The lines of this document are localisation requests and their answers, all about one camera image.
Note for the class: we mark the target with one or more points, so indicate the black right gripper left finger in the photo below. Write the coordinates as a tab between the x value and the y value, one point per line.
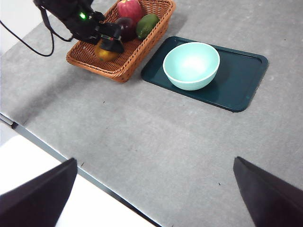
35	201

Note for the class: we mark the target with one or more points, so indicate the red apple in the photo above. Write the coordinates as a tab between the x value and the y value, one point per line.
129	10

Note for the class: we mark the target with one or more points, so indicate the dark purple plum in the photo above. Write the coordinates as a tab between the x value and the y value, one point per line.
129	29

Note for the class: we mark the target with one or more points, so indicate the brown wicker basket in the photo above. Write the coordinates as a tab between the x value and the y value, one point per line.
127	61

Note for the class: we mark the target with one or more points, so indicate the dark teal rectangular tray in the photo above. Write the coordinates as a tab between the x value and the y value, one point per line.
241	78

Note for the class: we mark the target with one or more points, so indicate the teal ribbed bowl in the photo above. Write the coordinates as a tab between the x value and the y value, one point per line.
191	66

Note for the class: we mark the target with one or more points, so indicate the yellow-brown kiwi fruit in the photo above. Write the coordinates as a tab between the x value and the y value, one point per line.
105	55

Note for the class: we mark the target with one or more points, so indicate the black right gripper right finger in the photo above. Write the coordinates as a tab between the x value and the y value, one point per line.
272	201

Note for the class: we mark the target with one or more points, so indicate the green avocado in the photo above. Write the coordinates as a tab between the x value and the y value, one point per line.
146	26

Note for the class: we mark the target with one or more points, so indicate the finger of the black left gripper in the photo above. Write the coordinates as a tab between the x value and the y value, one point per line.
114	45

